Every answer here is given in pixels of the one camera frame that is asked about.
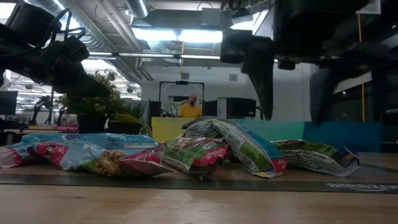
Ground green red snack bag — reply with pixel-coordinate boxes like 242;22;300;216
154;136;233;180

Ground wooden desk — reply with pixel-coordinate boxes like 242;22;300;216
0;124;80;146

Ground blue plastic bin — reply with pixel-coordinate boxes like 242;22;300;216
303;121;384;152

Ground large spiral ventilation duct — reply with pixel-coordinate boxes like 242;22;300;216
30;0;111;53

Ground bushy plant in black pot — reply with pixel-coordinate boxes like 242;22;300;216
55;70;128;134

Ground grey ceiling unit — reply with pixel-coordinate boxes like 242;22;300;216
200;7;224;27

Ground person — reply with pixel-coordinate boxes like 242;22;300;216
178;95;203;118

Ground silver ventilation duct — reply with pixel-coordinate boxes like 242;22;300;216
124;0;150;19

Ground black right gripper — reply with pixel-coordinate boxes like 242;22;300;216
220;21;389;127

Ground white ceiling box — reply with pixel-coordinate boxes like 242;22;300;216
356;0;382;15

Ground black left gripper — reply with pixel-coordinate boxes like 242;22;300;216
18;36;111;100

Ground yellow hanging cord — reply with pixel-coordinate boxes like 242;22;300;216
357;14;366;123

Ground long ceiling light bar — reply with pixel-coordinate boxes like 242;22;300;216
88;51;222;61

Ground yellow plastic bin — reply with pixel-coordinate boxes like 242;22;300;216
151;116;229;144

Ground succulents in black planter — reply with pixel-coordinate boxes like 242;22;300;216
107;104;152;137

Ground black computer case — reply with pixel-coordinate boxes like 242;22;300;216
217;96;257;120

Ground black monitor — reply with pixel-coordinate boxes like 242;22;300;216
0;90;19;116
203;100;219;118

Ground green plastic bin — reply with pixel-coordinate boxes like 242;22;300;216
228;119;305;144

